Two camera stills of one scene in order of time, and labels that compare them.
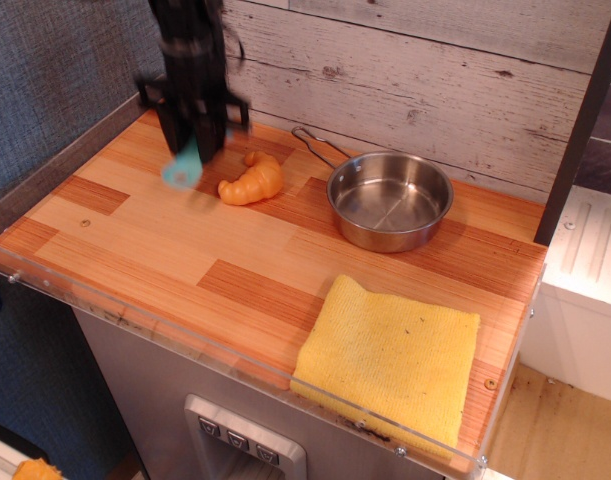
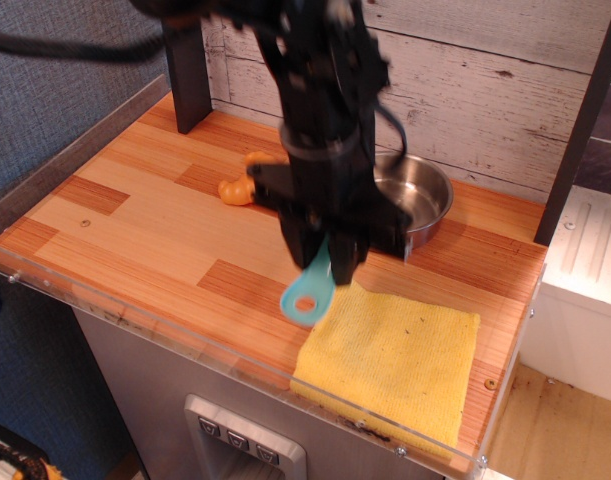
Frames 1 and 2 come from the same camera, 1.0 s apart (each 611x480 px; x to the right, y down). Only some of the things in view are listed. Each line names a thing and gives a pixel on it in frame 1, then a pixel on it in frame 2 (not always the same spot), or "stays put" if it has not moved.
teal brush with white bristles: [184, 170] to [316, 280]
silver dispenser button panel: [227, 445] stays put
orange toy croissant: [260, 179] stays put
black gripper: [193, 95] to [330, 178]
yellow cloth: [398, 366] stays put
